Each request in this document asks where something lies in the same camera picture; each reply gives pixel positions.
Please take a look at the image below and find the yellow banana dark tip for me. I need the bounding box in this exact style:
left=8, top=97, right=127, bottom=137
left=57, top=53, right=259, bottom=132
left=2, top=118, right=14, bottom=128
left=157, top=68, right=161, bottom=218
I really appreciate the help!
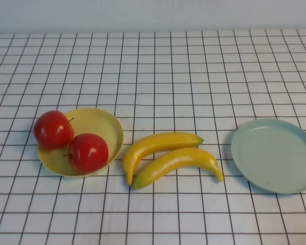
left=121, top=131, right=204, bottom=186

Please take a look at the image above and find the yellow banana green end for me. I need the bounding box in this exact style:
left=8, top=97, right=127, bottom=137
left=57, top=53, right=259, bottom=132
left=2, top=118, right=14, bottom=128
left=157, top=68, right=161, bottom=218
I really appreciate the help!
left=131, top=147, right=224, bottom=190

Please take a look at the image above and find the red apple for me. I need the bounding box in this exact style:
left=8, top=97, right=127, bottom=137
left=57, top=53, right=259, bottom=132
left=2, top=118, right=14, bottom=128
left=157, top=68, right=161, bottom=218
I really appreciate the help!
left=63, top=133, right=110, bottom=174
left=33, top=110, right=75, bottom=151

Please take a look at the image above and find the yellow round plate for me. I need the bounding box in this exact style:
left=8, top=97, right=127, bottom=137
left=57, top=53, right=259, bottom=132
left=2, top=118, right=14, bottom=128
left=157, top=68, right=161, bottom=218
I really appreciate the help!
left=37, top=107, right=124, bottom=179

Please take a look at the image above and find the light blue round plate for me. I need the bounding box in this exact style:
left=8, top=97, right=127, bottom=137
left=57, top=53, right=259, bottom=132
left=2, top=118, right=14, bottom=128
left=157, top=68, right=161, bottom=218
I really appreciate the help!
left=231, top=117, right=306, bottom=195

